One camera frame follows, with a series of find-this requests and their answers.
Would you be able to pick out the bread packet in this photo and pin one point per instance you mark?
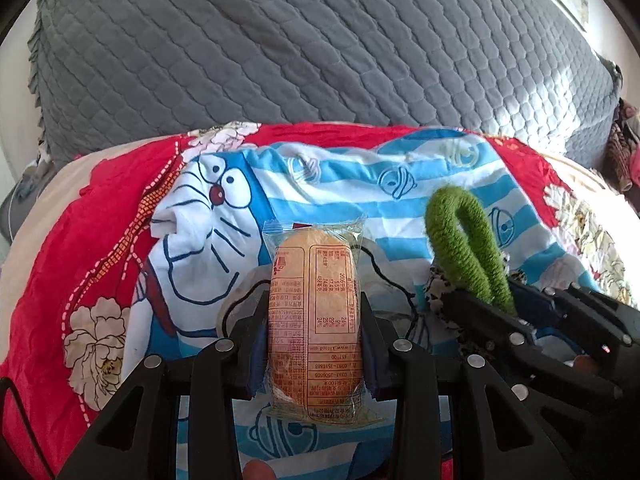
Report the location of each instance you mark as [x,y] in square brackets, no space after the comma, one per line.
[315,310]

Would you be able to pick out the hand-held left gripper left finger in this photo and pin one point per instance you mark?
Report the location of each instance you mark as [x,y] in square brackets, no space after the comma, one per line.
[258,360]

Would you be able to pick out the brown patterned cloth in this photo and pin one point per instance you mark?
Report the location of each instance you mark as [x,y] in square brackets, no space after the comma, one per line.
[620,150]

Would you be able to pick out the beige organza scrunchie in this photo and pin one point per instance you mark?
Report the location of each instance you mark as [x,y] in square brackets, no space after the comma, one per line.
[390,290]

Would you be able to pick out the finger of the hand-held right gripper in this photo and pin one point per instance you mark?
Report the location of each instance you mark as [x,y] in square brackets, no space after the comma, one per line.
[590,310]
[480,317]

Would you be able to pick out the grey quilted cover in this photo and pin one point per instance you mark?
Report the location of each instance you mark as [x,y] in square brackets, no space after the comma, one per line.
[300,50]

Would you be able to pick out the blue striped cartoon cloth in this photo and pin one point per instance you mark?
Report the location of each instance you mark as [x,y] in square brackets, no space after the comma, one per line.
[340,195]

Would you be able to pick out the red floral bed sheet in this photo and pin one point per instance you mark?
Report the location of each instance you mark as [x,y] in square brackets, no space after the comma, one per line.
[100,210]

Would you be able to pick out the grey floral cloth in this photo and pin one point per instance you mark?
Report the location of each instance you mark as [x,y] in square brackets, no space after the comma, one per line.
[25,185]

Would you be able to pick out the leopard print scrunchie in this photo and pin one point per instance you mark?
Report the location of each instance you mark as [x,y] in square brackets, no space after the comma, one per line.
[437,292]

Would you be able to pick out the green fuzzy scrunchie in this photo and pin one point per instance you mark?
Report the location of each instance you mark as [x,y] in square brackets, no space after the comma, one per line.
[442,230]

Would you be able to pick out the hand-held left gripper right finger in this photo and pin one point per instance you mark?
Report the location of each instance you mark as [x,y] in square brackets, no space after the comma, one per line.
[371,360]

